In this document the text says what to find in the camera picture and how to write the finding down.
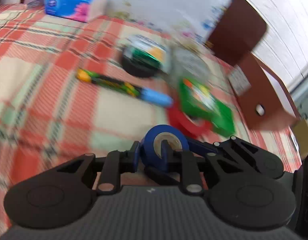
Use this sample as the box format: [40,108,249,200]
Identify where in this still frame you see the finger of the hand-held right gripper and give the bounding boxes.
[188,135,285,180]
[144,166,181,186]

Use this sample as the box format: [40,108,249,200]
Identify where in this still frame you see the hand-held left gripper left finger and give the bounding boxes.
[57,141,145,196]

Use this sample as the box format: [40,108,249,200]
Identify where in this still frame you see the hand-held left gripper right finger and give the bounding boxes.
[160,140,235,196]

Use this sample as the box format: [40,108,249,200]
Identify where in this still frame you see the blue tape roll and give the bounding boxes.
[140,124,189,173]

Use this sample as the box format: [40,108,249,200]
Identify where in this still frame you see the brown cardboard box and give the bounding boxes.
[228,52,301,131]

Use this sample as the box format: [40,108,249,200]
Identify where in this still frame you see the red tape roll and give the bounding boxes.
[168,102,212,137]

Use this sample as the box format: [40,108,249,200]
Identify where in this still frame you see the green packet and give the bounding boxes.
[178,77,236,137]

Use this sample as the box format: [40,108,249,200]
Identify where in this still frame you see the small white and blue object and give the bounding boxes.
[291,132,300,153]

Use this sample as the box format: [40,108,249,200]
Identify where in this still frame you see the tan cardboard box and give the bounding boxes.
[292,117,308,157]

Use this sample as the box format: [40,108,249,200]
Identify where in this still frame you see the green marker with blue cap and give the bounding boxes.
[77,68,174,108]

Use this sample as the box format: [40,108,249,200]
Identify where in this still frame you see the clear tape roll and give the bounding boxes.
[166,47,213,87]

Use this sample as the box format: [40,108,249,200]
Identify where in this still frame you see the black tape roll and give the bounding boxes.
[121,46,162,78]

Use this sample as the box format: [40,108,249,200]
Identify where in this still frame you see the green and white small box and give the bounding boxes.
[126,34,172,73]

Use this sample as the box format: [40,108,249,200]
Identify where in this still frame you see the pale blue door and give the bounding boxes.
[286,62,308,120]

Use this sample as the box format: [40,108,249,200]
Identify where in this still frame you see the red plaid tablecloth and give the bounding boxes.
[0,3,302,232]

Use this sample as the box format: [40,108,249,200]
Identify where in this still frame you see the brown box lid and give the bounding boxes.
[206,0,268,66]

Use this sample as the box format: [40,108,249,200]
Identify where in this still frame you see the white printed cloth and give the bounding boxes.
[60,0,237,47]

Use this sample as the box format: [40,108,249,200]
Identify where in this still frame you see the blue tissue box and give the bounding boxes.
[44,0,107,23]

